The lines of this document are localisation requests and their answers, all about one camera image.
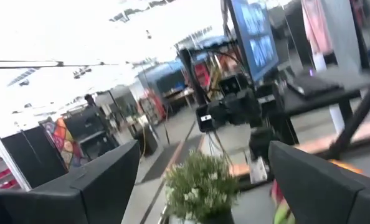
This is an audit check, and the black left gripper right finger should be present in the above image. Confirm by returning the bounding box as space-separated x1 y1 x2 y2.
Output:
268 140 370 224

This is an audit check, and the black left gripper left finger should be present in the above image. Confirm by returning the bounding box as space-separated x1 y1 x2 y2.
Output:
0 139 141 224

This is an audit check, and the colourful patterned cloth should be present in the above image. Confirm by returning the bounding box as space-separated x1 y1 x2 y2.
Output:
40 117 88 171

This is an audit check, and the black equipment rack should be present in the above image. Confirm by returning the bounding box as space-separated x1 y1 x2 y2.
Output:
63 105 120 162

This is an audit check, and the black panel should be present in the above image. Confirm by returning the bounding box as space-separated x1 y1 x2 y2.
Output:
0 125 68 190

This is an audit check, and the black desk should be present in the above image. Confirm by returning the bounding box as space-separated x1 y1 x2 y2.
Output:
283 70 370 138

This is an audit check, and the green plant with white flowers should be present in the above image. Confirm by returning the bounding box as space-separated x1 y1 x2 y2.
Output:
163 150 241 223

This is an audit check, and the black keyboard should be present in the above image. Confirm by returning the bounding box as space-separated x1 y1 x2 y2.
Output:
286 74 343 98

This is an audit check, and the grey patterned hanging cloth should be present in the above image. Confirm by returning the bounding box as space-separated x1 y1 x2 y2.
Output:
321 0 363 74

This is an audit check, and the pink hanging cloth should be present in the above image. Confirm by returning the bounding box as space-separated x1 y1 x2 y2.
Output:
301 0 334 56

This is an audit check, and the computer monitor with blue screen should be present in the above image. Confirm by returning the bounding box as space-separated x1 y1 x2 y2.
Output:
227 0 280 84

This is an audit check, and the black diagonal frame strut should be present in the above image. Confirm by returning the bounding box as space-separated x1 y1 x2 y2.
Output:
323 63 370 161

